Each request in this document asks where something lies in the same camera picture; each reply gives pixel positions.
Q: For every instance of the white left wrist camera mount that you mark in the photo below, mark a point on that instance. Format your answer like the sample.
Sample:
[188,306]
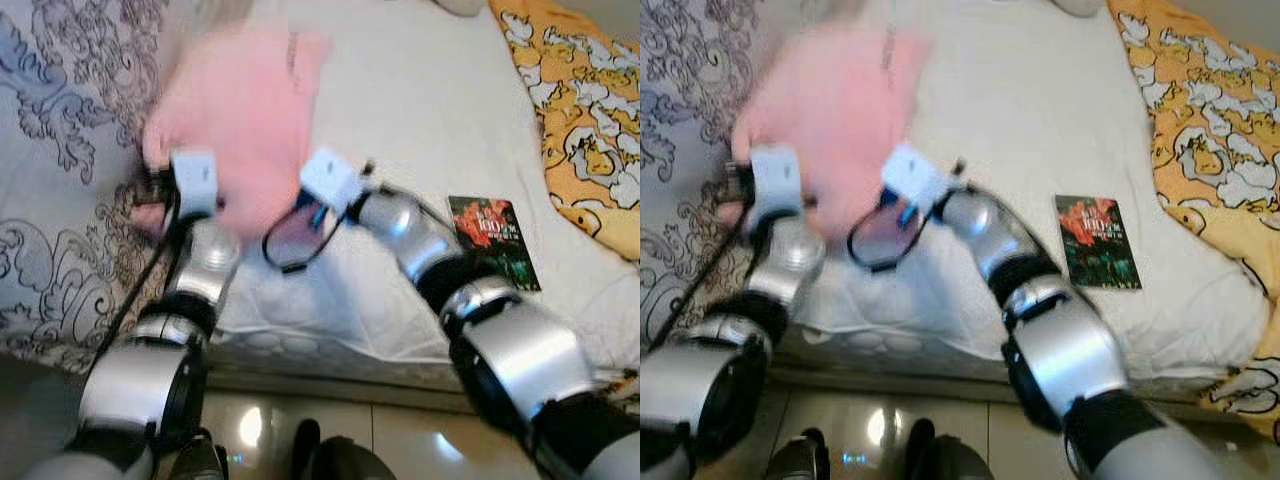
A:
[195,180]
[775,180]

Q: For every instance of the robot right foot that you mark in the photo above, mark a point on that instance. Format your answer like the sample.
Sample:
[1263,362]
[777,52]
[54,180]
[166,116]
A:
[950,460]
[345,460]

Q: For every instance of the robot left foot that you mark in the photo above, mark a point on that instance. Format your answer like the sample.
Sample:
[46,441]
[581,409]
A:
[800,460]
[200,460]

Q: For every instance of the grey floral pattern blanket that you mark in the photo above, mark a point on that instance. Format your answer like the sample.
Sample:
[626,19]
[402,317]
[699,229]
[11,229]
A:
[680,110]
[50,130]

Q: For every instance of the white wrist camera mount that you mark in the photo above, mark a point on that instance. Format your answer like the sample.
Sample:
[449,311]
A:
[195,180]
[330,178]
[915,175]
[775,180]

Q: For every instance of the white quilted bed sheet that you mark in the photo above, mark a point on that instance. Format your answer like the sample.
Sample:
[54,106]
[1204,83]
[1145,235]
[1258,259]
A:
[420,110]
[1030,110]

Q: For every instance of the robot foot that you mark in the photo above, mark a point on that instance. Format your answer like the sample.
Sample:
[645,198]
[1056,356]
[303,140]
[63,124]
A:
[200,460]
[950,460]
[800,460]
[345,460]

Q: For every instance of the yellow cartoon print blanket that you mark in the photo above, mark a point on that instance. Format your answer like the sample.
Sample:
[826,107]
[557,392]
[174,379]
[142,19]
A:
[590,100]
[1220,120]

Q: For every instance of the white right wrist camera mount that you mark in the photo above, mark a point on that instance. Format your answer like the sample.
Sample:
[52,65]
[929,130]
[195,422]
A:
[330,178]
[915,175]

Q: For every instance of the dark red green book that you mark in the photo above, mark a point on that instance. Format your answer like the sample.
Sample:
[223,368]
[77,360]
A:
[495,245]
[1098,245]

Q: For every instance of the pink cloth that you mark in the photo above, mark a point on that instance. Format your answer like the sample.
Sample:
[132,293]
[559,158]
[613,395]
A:
[840,110]
[240,110]

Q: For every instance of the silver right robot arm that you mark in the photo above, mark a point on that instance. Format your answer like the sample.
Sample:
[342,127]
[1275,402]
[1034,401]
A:
[1065,350]
[520,355]

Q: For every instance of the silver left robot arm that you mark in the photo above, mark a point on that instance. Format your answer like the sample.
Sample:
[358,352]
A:
[140,385]
[700,385]

